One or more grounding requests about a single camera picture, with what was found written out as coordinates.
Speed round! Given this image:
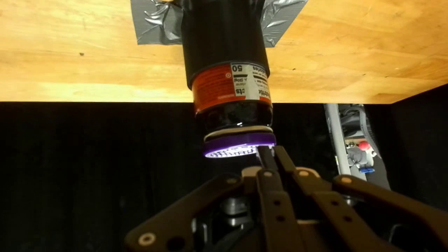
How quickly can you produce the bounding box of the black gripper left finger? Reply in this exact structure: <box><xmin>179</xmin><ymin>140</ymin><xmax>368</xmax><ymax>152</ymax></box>
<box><xmin>124</xmin><ymin>147</ymin><xmax>305</xmax><ymax>252</ymax></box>

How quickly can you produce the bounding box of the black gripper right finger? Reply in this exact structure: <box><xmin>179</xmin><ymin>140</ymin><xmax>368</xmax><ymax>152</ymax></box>
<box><xmin>274</xmin><ymin>146</ymin><xmax>448</xmax><ymax>252</ymax></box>

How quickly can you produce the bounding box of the cream rubber band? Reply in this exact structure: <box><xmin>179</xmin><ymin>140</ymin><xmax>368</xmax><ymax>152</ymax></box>
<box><xmin>203</xmin><ymin>125</ymin><xmax>274</xmax><ymax>142</ymax></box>

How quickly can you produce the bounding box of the brown cup with purple lid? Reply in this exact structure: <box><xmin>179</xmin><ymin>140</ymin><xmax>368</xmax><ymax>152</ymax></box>
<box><xmin>180</xmin><ymin>0</ymin><xmax>277</xmax><ymax>160</ymax></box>

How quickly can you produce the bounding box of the grey device with red knob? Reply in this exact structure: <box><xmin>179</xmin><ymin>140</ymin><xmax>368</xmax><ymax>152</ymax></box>
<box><xmin>339</xmin><ymin>103</ymin><xmax>392</xmax><ymax>189</ymax></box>

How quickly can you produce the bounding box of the white metal bar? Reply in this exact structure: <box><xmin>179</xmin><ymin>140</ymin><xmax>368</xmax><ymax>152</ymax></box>
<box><xmin>323</xmin><ymin>103</ymin><xmax>351</xmax><ymax>182</ymax></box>

